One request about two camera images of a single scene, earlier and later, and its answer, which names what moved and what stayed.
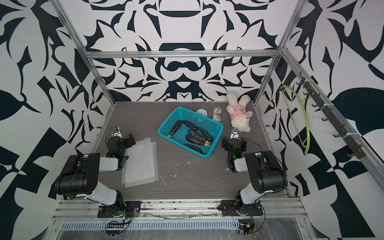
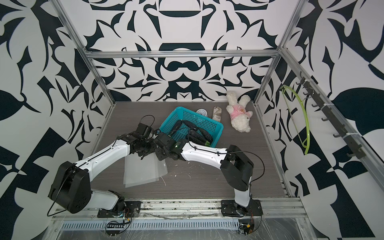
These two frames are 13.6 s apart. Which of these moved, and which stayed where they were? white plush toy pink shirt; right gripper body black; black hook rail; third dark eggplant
Moved: right gripper body black
Stayed: black hook rail; white plush toy pink shirt; third dark eggplant
